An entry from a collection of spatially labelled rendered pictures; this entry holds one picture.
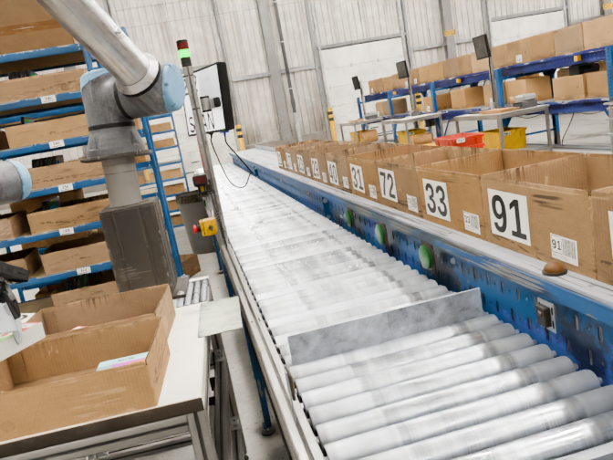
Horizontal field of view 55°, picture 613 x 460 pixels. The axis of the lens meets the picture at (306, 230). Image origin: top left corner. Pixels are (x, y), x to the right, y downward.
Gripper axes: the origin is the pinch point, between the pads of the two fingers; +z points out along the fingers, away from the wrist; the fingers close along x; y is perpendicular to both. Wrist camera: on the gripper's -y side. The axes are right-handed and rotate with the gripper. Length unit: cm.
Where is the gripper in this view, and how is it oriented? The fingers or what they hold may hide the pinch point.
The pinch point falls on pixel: (6, 338)
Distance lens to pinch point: 139.3
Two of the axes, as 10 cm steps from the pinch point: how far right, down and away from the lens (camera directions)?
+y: -3.4, 2.5, -9.1
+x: 9.2, -0.9, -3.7
